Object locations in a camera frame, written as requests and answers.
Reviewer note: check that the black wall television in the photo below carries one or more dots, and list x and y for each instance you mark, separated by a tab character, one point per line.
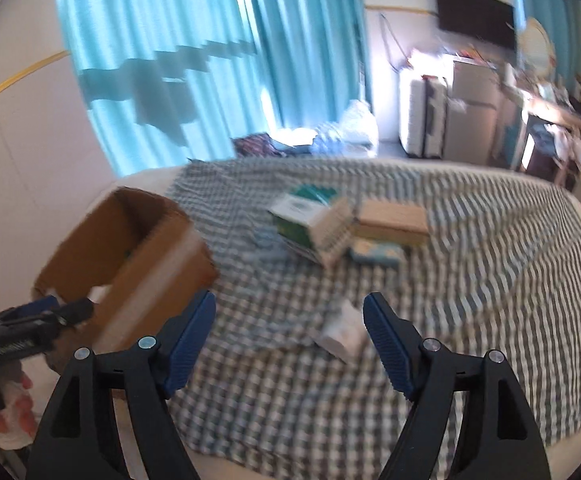
475	15

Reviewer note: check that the wooden side desk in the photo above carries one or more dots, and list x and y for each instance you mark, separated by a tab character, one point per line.
555	120

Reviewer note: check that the white plastic packet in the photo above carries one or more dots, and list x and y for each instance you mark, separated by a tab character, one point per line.
343	335

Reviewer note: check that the dark patterned bag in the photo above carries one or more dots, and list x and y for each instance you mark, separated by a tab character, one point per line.
255	145

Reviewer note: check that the white tissue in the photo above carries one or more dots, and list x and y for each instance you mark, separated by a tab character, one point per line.
18	420

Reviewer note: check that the light blue flat box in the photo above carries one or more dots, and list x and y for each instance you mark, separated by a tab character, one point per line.
375	254

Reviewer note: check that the white drawer cabinet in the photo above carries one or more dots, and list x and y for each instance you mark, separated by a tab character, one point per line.
420	110

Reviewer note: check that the large clear water bottle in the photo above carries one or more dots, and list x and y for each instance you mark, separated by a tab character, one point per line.
360	125

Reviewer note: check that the silver refrigerator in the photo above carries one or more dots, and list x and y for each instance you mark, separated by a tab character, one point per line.
472	110

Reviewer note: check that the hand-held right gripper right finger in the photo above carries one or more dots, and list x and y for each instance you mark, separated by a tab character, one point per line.
385	340

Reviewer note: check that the flat brown box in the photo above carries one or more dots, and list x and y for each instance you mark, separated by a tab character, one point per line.
393	220

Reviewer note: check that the clear plastic wrapper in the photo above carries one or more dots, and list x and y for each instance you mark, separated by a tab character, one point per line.
270	245

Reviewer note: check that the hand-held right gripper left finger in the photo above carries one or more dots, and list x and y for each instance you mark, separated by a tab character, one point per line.
190	335

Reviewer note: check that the green checked cloth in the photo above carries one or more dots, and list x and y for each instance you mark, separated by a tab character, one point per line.
295	400

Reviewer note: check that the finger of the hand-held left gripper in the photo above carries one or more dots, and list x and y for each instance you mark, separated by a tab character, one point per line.
73	311
40	305

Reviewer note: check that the brown cardboard box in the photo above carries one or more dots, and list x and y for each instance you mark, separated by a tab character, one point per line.
155	245

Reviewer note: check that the pack of small bottles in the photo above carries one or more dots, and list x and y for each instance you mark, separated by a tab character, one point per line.
328	137

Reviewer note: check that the green white carton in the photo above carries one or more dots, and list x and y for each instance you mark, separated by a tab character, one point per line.
298	220

